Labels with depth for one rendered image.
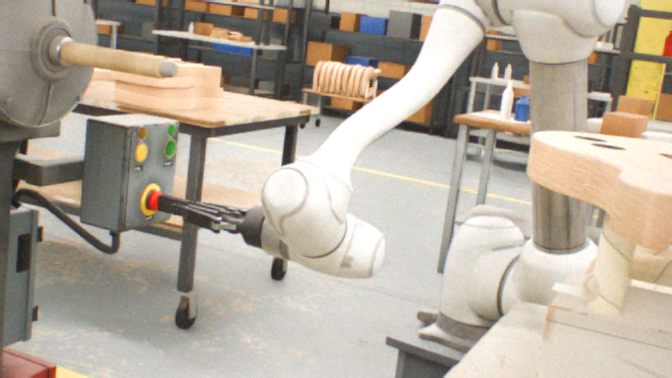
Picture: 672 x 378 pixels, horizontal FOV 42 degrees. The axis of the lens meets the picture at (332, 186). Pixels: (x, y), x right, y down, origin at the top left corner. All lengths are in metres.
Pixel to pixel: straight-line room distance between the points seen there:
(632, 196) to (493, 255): 1.12
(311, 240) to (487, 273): 0.57
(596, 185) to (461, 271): 1.03
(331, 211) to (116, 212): 0.47
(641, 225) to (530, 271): 1.03
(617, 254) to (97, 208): 1.03
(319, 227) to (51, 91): 0.47
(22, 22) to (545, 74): 0.86
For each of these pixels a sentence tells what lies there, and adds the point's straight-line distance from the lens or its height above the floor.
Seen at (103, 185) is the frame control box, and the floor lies 1.00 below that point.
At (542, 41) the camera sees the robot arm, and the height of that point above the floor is 1.36.
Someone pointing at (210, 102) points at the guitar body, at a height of 0.93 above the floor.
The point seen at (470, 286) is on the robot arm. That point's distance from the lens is 1.84.
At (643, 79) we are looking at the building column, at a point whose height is 1.15.
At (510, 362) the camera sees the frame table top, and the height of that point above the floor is 0.93.
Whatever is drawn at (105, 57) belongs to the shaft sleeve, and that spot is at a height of 1.25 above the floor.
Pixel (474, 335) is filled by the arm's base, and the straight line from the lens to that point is 1.88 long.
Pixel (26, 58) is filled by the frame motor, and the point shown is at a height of 1.24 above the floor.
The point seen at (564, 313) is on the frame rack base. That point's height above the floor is 1.10.
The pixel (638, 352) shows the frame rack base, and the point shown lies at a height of 1.08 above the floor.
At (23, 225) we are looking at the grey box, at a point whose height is 0.90.
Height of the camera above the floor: 1.36
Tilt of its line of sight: 11 degrees down
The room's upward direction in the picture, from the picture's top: 7 degrees clockwise
